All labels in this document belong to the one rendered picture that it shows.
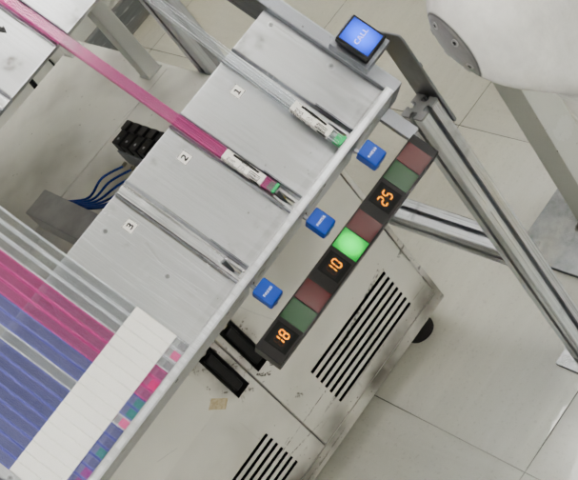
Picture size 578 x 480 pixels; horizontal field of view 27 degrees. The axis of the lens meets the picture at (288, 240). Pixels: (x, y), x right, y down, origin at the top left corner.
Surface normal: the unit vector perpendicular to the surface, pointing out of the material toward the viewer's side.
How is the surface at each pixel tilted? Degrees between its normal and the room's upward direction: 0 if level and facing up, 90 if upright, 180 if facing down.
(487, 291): 0
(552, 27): 88
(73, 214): 0
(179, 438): 90
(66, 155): 0
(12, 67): 43
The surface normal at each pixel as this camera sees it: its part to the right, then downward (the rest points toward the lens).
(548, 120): 0.63, 0.25
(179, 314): 0.04, -0.25
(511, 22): -0.02, 0.40
